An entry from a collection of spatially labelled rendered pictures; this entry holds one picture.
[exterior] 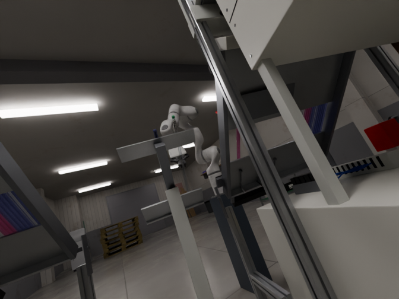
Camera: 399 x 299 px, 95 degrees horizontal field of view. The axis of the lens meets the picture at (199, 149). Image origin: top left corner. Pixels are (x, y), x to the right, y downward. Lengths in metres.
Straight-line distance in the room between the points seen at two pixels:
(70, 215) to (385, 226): 9.94
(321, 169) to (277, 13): 0.34
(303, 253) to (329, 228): 0.10
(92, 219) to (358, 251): 10.43
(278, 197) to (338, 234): 0.14
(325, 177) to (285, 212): 0.15
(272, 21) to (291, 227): 0.49
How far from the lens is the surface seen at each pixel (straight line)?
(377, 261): 0.49
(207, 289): 0.91
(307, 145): 0.48
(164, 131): 1.16
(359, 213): 0.45
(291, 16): 0.49
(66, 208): 10.09
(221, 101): 0.76
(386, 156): 0.76
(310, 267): 0.60
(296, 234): 0.58
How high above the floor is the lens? 0.73
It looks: 14 degrees up
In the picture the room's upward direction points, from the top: 20 degrees counter-clockwise
